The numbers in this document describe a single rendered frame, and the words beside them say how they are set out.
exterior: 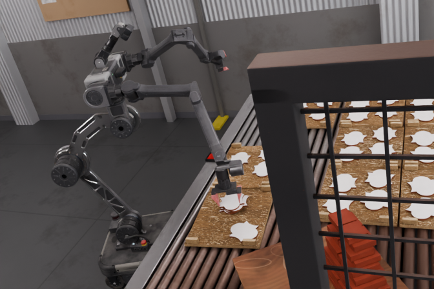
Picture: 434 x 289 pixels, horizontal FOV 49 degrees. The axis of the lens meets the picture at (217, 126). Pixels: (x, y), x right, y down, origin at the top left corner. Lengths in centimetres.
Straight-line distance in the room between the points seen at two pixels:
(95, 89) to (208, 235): 100
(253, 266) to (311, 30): 314
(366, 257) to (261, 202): 86
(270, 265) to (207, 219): 56
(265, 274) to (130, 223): 171
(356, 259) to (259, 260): 45
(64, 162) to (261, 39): 245
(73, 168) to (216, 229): 127
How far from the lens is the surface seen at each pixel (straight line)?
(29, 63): 654
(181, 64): 527
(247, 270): 187
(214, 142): 224
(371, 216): 219
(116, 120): 296
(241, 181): 252
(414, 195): 231
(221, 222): 228
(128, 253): 343
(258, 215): 227
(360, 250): 159
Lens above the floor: 234
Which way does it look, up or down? 27 degrees down
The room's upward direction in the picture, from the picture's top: 14 degrees counter-clockwise
